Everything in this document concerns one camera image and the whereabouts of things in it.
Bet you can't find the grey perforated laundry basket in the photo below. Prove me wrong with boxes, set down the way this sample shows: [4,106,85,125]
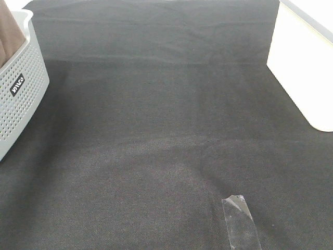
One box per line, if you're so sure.
[1,9,49,158]

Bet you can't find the brown microfibre towel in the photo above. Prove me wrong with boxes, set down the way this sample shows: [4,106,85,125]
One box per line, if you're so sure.
[0,0,25,67]

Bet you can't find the clear tape strip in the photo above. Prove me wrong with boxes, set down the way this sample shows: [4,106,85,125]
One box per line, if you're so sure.
[222,195,262,250]

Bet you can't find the white plastic storage box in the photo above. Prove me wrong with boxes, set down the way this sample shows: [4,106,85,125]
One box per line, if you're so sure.
[266,1,332,132]

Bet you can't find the black table cloth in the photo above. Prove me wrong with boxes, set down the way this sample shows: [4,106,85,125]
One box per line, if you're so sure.
[1,1,332,249]

